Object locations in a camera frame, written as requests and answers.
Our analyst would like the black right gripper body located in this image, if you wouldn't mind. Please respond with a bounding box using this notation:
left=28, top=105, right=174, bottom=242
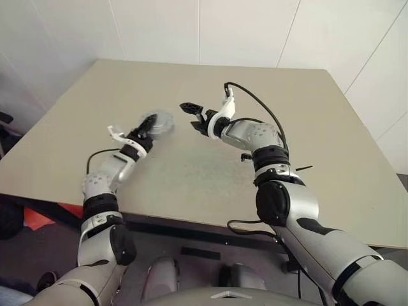
left=196, top=108, right=221, bottom=138

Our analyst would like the orange object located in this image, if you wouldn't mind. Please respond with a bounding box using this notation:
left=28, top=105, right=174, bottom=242
left=23, top=203, right=84, bottom=231

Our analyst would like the grey rounded shape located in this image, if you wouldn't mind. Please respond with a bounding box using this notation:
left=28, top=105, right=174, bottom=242
left=145, top=256, right=180, bottom=293

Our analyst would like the blue fabric object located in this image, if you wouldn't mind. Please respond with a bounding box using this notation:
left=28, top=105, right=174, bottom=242
left=0, top=276, right=36, bottom=306

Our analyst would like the black flat strip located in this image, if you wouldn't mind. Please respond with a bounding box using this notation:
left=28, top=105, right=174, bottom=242
left=180, top=245, right=222, bottom=261

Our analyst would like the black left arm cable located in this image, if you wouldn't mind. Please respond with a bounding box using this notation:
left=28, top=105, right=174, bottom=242
left=85, top=147, right=120, bottom=175

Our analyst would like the black cable under right arm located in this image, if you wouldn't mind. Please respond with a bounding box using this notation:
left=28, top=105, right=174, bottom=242
left=226, top=219, right=320, bottom=301

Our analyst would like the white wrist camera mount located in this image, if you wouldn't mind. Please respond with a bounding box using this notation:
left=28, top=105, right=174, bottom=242
left=106, top=125, right=151, bottom=160
left=205, top=88, right=238, bottom=140

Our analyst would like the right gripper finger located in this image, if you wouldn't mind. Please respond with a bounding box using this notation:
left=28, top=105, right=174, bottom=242
left=189, top=120, right=208, bottom=136
left=179, top=101, right=205, bottom=117

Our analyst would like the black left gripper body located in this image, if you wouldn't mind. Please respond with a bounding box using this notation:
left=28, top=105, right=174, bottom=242
left=126, top=126, right=154, bottom=150

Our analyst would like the black chair part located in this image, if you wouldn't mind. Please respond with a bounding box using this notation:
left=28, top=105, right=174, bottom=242
left=0, top=110, right=15, bottom=160

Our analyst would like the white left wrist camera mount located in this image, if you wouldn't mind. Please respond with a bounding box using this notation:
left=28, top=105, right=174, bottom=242
left=106, top=125, right=151, bottom=160

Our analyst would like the grey robot torso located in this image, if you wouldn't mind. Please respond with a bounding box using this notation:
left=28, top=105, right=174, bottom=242
left=139, top=286, right=323, bottom=306

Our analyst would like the black table frame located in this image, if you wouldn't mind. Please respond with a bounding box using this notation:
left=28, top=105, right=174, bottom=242
left=0, top=192, right=301, bottom=275

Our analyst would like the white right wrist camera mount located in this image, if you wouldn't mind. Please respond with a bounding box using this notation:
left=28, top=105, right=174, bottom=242
left=205, top=88, right=238, bottom=140

